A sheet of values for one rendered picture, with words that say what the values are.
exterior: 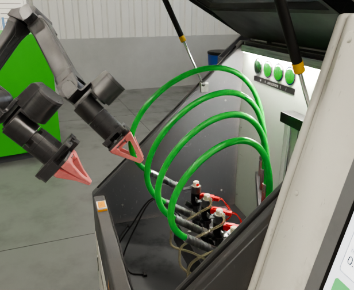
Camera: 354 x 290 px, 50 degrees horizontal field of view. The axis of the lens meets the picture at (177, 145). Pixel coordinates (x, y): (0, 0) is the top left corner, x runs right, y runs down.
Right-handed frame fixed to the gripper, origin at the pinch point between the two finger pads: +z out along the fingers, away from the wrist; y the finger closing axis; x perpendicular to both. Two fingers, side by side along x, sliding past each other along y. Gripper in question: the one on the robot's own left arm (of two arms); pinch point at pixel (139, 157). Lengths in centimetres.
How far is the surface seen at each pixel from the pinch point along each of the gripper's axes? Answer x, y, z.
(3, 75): 70, 298, -122
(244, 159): -21, 38, 31
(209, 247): 1.4, -18.0, 22.4
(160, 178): -1.7, -15.2, 4.9
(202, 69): -26.5, -1.2, -4.3
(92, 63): 10, 644, -122
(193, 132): -13.6, -15.7, 2.8
